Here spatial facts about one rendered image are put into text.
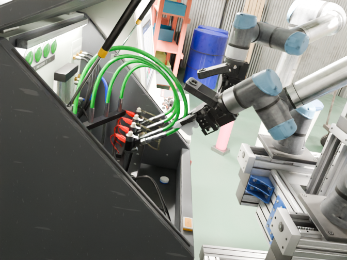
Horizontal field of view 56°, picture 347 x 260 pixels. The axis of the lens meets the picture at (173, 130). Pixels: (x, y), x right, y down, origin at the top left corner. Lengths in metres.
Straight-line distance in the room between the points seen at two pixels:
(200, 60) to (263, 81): 4.95
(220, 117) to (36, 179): 0.53
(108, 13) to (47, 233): 0.87
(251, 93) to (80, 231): 0.59
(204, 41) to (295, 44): 4.64
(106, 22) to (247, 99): 0.75
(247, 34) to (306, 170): 0.77
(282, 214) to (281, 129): 0.38
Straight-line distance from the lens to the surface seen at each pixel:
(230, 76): 1.21
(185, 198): 1.20
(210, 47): 5.77
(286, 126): 0.93
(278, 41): 1.20
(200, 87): 0.98
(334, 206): 1.20
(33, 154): 0.88
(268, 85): 0.88
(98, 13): 1.45
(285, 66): 1.58
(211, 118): 0.99
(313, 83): 1.04
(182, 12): 4.79
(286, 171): 1.63
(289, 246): 1.18
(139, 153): 1.35
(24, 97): 0.82
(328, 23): 1.40
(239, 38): 1.16
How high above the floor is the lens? 1.63
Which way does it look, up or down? 24 degrees down
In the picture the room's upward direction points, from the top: 12 degrees clockwise
